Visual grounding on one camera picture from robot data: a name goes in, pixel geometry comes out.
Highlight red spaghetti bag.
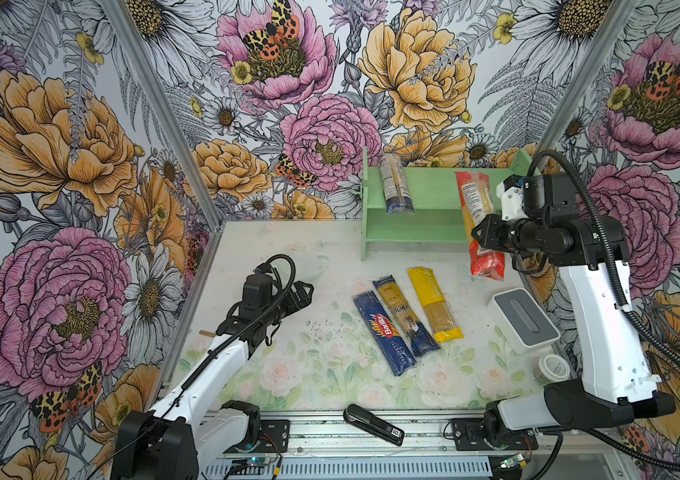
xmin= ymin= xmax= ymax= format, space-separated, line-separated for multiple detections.
xmin=455 ymin=171 xmax=505 ymax=281

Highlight blue Barilla spaghetti bag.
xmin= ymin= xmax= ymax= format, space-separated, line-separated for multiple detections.
xmin=353 ymin=291 xmax=416 ymax=376

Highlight clear spaghetti bag dark ends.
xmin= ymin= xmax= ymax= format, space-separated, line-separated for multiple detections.
xmin=379 ymin=154 xmax=414 ymax=214

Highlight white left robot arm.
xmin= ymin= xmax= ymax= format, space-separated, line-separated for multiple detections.
xmin=110 ymin=271 xmax=314 ymax=479

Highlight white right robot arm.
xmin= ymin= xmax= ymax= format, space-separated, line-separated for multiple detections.
xmin=472 ymin=174 xmax=676 ymax=447

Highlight green wooden shelf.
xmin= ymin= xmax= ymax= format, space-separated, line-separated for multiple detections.
xmin=361 ymin=149 xmax=531 ymax=260

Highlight yellow pasta bag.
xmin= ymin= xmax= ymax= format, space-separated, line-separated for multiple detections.
xmin=407 ymin=267 xmax=463 ymax=343

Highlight white grey tissue box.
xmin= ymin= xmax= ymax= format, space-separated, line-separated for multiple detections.
xmin=486 ymin=288 xmax=561 ymax=355

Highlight blue and clear spaghetti bag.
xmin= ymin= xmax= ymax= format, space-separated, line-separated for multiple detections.
xmin=373 ymin=275 xmax=439 ymax=357

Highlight black handheld device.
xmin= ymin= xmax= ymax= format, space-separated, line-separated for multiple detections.
xmin=343 ymin=404 xmax=405 ymax=447

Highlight small white lidded jar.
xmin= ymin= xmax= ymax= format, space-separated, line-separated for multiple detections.
xmin=534 ymin=353 xmax=571 ymax=385

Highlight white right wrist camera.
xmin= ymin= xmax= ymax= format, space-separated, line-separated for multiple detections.
xmin=495 ymin=175 xmax=527 ymax=221

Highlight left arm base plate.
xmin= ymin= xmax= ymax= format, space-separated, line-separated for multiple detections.
xmin=231 ymin=419 xmax=291 ymax=454

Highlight aluminium frame rail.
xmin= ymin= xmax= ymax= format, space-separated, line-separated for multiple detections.
xmin=153 ymin=407 xmax=623 ymax=480

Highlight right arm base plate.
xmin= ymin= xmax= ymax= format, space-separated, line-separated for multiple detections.
xmin=443 ymin=418 xmax=539 ymax=452

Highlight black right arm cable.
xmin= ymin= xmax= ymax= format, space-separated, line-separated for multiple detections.
xmin=522 ymin=148 xmax=680 ymax=475

